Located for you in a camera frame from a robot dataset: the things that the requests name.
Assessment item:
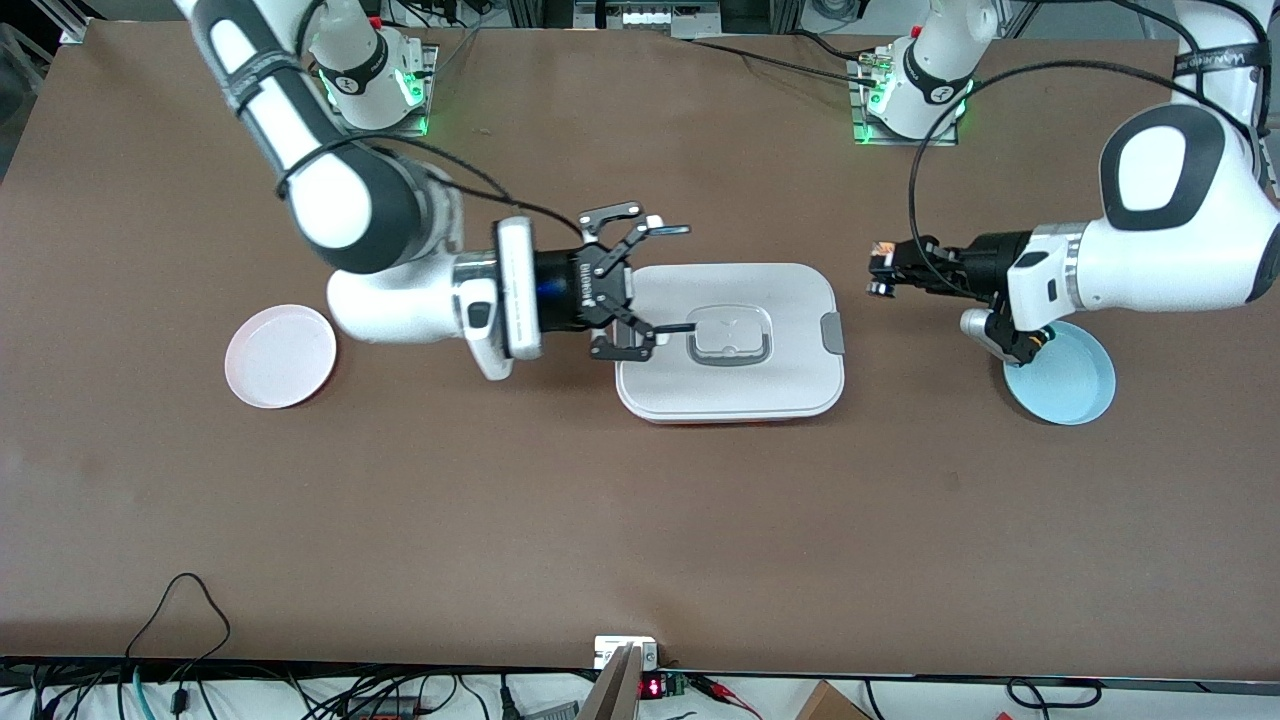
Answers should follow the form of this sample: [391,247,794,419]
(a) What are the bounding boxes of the brown cardboard box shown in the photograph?
[794,680,873,720]

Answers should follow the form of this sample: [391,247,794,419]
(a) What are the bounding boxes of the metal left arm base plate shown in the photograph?
[850,55,960,148]

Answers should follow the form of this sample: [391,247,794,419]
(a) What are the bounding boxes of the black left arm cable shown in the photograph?
[907,0,1256,293]

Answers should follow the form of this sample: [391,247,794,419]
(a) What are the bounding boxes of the light blue round plate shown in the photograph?
[1003,319,1117,427]

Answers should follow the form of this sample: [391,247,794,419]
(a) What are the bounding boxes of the black cable on table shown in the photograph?
[688,36,883,89]

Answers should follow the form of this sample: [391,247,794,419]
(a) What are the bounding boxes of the orange push-button switch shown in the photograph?
[866,239,902,300]

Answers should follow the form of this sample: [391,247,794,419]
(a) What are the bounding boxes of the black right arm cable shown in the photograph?
[275,134,589,243]

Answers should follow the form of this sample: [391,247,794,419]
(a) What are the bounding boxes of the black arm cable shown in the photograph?
[275,134,589,243]
[907,0,1256,293]

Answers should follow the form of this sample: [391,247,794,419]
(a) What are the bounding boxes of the black coiled floor cable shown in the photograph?
[1004,677,1103,713]

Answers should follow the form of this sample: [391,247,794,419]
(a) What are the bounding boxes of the small white device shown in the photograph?
[593,635,659,670]

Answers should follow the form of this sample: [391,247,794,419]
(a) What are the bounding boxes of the white box with grey handle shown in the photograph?
[612,263,847,425]

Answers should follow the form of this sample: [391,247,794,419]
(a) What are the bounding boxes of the white connector strip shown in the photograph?
[620,5,723,30]

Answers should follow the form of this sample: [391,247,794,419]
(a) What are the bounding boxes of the grey metal bracket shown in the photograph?
[577,643,647,720]

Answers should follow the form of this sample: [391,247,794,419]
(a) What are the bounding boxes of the black looped cable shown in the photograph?
[124,572,232,663]

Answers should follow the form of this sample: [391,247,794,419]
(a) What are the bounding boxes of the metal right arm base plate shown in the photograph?
[324,44,439,139]

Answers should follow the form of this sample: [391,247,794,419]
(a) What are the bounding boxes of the pink round plate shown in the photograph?
[224,304,338,411]

